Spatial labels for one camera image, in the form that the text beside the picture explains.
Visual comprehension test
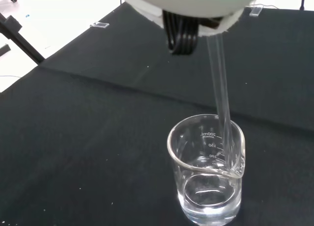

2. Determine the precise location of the black bench cloth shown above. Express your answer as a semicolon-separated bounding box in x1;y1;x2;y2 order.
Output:
0;1;314;226

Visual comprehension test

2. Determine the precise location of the clear glass beaker with water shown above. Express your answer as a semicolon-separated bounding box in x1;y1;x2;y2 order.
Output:
166;114;246;226

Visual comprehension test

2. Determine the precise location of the black tripod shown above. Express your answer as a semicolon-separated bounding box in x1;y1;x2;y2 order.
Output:
0;12;46;65

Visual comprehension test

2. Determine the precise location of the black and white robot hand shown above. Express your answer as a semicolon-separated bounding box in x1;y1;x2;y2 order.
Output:
117;0;263;56

